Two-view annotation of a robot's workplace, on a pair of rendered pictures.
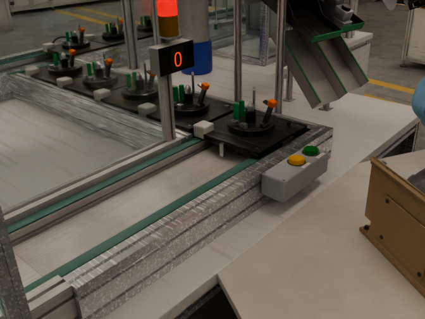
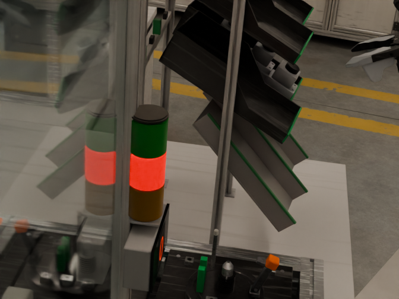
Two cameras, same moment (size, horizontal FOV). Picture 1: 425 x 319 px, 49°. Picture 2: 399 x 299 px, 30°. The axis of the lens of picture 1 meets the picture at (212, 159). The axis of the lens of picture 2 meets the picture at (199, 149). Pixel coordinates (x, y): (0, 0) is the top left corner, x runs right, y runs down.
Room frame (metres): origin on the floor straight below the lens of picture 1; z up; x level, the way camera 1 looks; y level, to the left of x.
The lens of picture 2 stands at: (0.48, 0.57, 1.85)
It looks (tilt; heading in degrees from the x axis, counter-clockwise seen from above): 29 degrees down; 323
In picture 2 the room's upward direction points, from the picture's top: 5 degrees clockwise
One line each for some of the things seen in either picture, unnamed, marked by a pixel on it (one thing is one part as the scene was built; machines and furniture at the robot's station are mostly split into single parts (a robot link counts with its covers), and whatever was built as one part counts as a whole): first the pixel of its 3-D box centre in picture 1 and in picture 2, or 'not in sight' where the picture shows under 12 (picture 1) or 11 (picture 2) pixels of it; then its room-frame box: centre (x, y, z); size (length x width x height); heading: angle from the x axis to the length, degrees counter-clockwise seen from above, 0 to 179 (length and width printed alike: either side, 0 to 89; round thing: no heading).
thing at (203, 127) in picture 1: (203, 130); not in sight; (1.26, 0.02, 0.97); 0.05 x 0.05 x 0.04; 47
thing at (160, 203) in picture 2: (168, 25); (145, 197); (1.21, 0.10, 1.28); 0.05 x 0.05 x 0.05
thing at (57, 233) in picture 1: (172, 181); not in sight; (1.06, 0.11, 0.91); 0.84 x 0.28 x 0.10; 137
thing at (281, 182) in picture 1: (295, 171); not in sight; (1.06, -0.22, 0.93); 0.21 x 0.07 x 0.06; 137
